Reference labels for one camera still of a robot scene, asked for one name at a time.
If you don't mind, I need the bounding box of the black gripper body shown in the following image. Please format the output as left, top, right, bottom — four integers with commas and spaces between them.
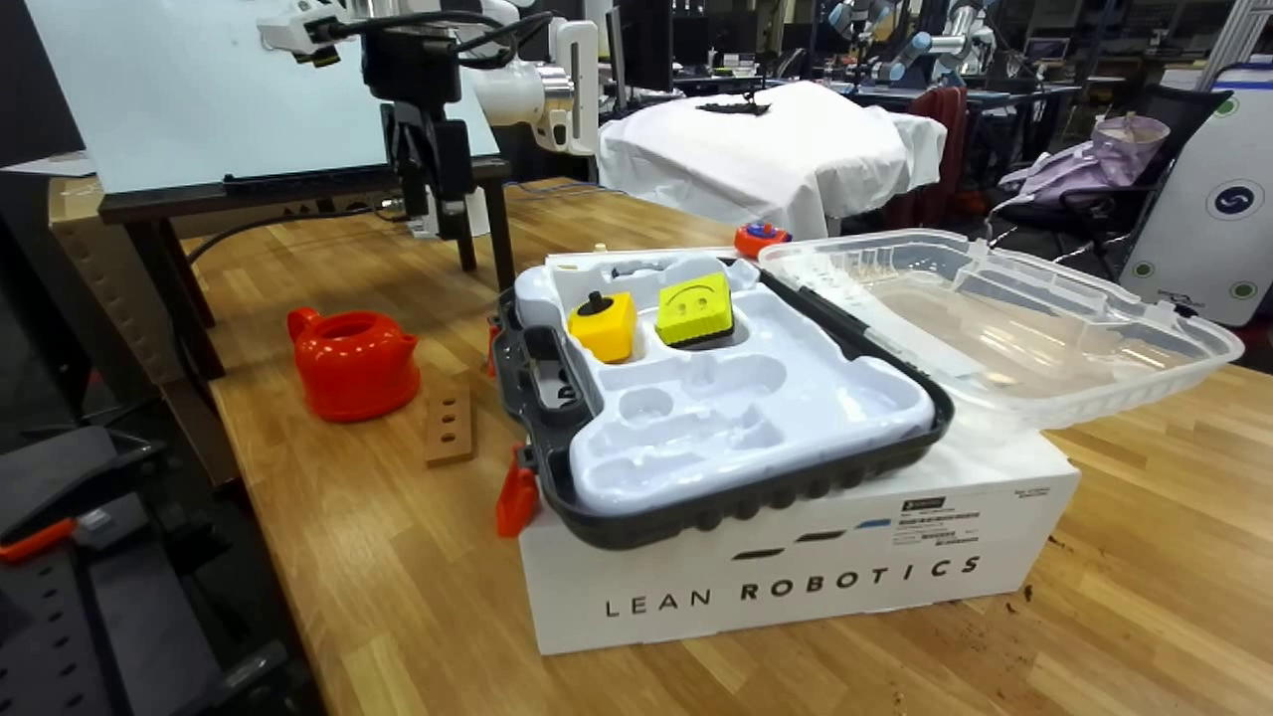
359, 21, 464, 114

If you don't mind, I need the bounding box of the black easel table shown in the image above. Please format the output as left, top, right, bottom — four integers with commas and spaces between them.
96, 155, 522, 389

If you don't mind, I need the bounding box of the orange case latch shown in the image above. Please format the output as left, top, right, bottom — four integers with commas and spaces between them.
480, 315, 508, 380
493, 441, 546, 541

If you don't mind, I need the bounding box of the white whiteboard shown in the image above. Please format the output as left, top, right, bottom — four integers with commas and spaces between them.
25, 0, 506, 198

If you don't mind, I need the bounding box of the yellow triangular toy block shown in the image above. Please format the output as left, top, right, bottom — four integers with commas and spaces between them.
563, 285, 639, 366

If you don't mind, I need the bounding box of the red plastic bowl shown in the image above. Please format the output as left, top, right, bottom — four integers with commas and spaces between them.
283, 306, 427, 427

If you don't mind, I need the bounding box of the wooden block with three holes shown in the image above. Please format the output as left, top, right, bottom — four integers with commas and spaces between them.
421, 380, 477, 468

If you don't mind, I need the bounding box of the yellow-green square smiley toy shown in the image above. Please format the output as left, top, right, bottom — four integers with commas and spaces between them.
653, 267, 740, 350

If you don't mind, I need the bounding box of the black object on cloth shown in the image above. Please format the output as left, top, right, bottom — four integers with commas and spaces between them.
691, 90, 775, 119

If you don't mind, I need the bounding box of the orange and blue toy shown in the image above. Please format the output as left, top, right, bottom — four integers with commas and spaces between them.
732, 220, 794, 261

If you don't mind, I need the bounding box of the white cloth table cover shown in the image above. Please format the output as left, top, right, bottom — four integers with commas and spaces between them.
594, 75, 952, 242

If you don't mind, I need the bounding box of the white moulded case insert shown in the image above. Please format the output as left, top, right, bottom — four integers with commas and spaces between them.
508, 245, 939, 521

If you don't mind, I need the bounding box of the white tray with black rim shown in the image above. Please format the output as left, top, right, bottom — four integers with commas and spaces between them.
488, 261, 957, 552

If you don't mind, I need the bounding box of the grey-blue background robot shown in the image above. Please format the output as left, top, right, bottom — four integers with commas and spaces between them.
821, 0, 1026, 87

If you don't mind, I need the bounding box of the red chair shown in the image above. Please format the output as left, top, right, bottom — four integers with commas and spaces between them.
887, 84, 973, 230

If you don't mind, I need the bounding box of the black equipment cart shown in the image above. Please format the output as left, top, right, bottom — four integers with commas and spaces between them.
0, 395, 329, 716

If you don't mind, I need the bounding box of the white Lean Robotics cardboard box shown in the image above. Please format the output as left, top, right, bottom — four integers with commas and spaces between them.
514, 421, 1083, 660

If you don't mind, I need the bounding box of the clear plastic case lid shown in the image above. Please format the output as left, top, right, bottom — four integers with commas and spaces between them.
754, 225, 1249, 437

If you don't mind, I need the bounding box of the purple cloth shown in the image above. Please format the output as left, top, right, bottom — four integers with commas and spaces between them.
996, 107, 1177, 212

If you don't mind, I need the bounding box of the black office chair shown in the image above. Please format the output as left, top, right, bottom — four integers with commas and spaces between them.
988, 84, 1237, 281

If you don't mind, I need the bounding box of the white machine with round logo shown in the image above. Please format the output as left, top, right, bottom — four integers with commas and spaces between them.
1119, 54, 1273, 328

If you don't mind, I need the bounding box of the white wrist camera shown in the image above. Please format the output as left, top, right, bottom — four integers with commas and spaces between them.
253, 9, 343, 71

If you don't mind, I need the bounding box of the white upright bracket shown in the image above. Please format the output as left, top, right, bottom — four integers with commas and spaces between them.
546, 13, 603, 159

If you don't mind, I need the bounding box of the orange handle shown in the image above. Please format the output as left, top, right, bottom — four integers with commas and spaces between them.
0, 514, 78, 567

